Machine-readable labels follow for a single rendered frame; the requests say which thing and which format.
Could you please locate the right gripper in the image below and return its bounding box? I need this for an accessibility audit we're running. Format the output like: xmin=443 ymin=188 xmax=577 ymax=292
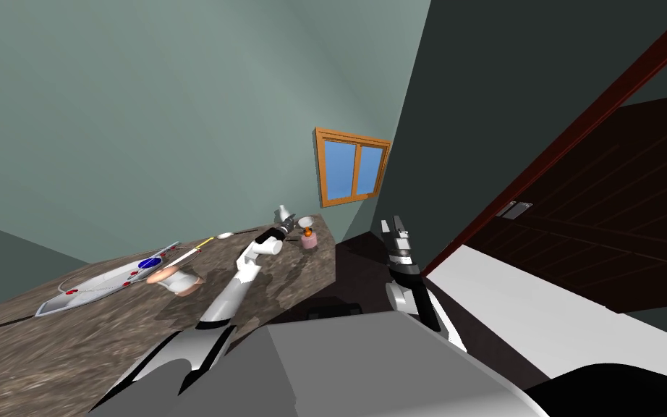
xmin=380 ymin=214 xmax=422 ymax=278

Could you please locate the orange framed window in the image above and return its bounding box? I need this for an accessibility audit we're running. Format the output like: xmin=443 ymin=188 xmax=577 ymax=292
xmin=313 ymin=127 xmax=393 ymax=209

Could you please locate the white and yellow utensil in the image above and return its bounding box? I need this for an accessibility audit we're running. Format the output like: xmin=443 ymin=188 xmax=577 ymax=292
xmin=162 ymin=235 xmax=216 ymax=271

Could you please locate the grey metal door plate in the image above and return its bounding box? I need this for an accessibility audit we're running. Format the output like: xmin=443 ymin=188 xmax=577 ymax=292
xmin=495 ymin=200 xmax=535 ymax=221

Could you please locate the peach and white cylinder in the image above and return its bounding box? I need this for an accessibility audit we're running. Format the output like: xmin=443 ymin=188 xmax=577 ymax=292
xmin=146 ymin=267 xmax=205 ymax=298

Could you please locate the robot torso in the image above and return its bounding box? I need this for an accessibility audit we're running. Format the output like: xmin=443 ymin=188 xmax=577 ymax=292
xmin=87 ymin=298 xmax=548 ymax=417

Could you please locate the dark brown door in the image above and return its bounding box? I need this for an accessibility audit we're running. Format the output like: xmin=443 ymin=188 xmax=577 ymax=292
xmin=471 ymin=91 xmax=667 ymax=317

